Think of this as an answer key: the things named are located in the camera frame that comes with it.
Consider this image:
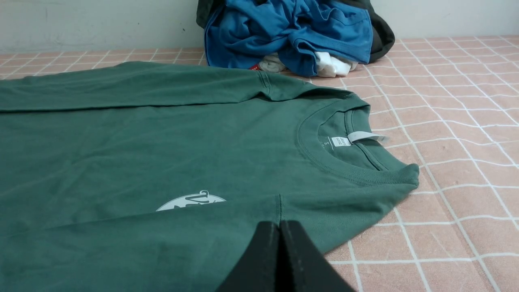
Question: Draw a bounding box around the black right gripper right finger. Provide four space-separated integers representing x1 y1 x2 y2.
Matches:
280 221 355 292

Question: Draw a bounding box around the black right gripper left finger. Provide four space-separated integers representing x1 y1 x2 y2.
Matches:
217 221 280 292

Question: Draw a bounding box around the green long-sleeve top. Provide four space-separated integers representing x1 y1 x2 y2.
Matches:
1 62 419 292

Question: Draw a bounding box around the white crumpled garment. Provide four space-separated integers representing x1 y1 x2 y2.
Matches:
250 52 358 78

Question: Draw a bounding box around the pink checkered tablecloth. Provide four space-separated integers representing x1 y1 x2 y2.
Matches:
1 36 518 292

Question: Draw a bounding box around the blue crumpled shirt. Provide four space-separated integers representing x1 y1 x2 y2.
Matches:
204 0 373 77

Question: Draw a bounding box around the dark grey crumpled garment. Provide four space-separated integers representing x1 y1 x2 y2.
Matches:
196 0 396 64

